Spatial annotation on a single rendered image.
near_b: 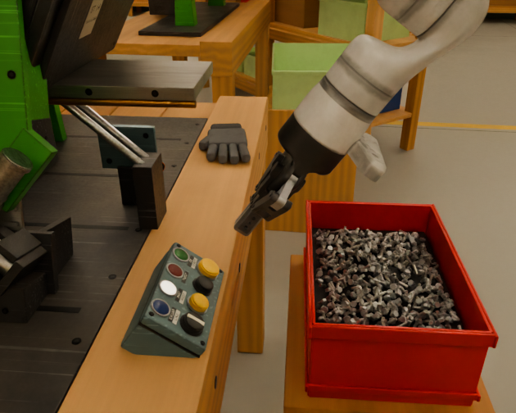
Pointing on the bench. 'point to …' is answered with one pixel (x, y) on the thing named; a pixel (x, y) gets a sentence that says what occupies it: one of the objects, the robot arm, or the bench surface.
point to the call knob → (193, 322)
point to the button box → (171, 333)
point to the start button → (209, 268)
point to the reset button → (199, 302)
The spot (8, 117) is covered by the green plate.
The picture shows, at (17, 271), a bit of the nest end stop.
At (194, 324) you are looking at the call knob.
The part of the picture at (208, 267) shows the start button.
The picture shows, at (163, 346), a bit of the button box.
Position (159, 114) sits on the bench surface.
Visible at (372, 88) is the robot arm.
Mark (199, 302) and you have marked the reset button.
